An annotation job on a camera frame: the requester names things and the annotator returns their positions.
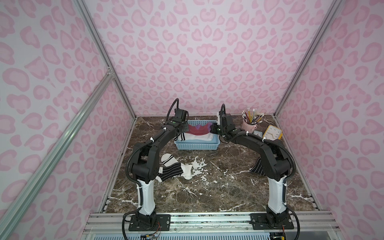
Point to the small teal cube clock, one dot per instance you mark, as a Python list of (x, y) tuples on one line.
[(258, 133)]

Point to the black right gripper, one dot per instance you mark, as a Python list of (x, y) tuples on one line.
[(216, 129)]

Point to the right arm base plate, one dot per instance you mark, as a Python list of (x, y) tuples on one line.
[(271, 221)]

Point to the light blue plastic basket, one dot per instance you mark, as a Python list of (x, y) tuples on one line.
[(198, 145)]

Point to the pink pencil cup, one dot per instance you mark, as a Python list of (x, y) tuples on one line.
[(249, 127)]

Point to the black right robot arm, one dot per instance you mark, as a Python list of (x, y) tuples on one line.
[(276, 162)]

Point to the black striped sock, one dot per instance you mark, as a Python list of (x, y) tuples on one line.
[(258, 168), (171, 167)]

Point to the aluminium frame strut left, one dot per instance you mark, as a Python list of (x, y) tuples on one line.
[(19, 207)]

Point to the yellow square alarm clock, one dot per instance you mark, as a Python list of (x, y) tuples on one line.
[(273, 133)]

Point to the aluminium front rail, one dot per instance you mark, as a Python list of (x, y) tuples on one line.
[(313, 225)]

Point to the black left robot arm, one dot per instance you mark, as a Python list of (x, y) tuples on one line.
[(144, 163)]

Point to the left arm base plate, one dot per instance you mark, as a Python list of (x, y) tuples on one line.
[(141, 223)]

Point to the bundle of coloured pencils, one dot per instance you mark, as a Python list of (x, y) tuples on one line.
[(252, 116)]

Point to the maroon purple sock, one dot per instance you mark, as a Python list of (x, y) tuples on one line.
[(199, 129)]

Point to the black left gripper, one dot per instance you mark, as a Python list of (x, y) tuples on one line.
[(182, 128)]

